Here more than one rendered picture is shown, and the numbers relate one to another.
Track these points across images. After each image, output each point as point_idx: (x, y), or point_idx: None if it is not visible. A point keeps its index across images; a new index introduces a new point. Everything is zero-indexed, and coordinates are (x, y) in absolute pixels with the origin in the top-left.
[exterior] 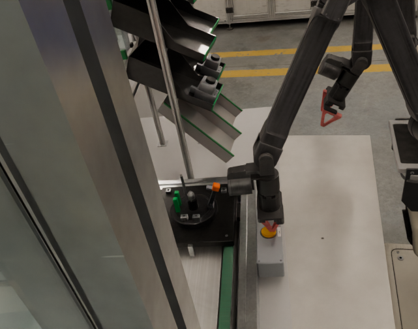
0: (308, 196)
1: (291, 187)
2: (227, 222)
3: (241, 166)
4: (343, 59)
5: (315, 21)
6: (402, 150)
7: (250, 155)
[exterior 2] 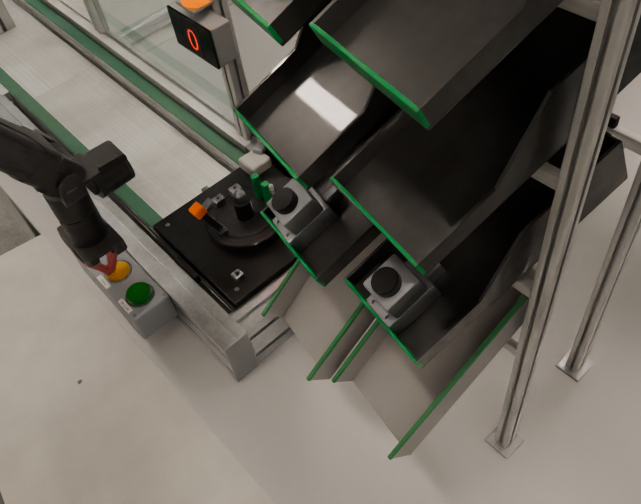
0: (150, 448)
1: (196, 448)
2: (183, 239)
3: (101, 162)
4: None
5: None
6: None
7: (350, 475)
